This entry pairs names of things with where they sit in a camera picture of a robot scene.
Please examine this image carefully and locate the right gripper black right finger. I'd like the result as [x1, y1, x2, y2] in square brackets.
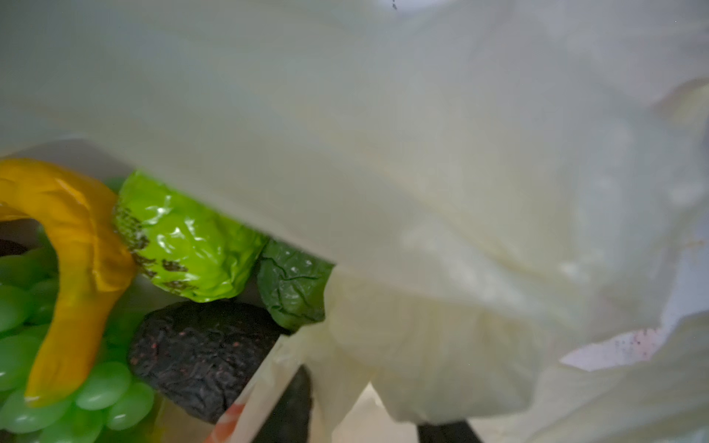
[417, 421, 482, 443]

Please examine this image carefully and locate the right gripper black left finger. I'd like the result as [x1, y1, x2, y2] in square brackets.
[252, 365, 313, 443]

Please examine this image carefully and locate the cream printed plastic bag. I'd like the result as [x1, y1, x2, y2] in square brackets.
[1, 1, 708, 442]

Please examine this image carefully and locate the dark avocado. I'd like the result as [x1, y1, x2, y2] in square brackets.
[127, 299, 290, 424]

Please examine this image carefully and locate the dark green lime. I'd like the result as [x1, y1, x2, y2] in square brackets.
[257, 239, 334, 332]

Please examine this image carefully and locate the green grape bunch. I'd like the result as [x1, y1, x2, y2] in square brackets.
[0, 176, 156, 443]

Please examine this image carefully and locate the light green pear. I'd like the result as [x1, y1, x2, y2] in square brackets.
[113, 171, 269, 303]

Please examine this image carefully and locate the yellow banana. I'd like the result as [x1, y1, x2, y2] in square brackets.
[1, 158, 137, 407]

